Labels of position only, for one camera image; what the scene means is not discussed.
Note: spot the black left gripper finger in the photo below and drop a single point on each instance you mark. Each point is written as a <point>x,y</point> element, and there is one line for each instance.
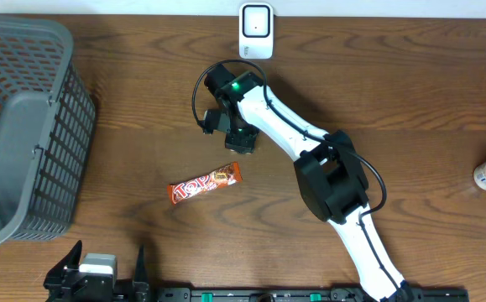
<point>140,272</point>
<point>70,262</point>

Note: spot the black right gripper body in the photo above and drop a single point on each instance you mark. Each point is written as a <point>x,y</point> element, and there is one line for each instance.
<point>241,133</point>

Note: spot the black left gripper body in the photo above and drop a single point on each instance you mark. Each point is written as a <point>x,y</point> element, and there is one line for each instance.
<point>51,290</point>

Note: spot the orange chocolate bar wrapper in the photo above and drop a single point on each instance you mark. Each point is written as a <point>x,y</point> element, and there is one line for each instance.
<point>219,178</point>

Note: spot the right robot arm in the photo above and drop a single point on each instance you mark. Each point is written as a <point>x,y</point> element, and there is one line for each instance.
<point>329,171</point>

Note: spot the white barcode scanner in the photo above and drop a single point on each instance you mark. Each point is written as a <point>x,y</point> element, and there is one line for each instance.
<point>256,31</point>

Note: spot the grey plastic basket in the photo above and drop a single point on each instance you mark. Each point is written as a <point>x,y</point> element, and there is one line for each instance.
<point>47,122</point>

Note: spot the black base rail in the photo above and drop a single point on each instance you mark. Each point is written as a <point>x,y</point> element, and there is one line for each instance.
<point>336,294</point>

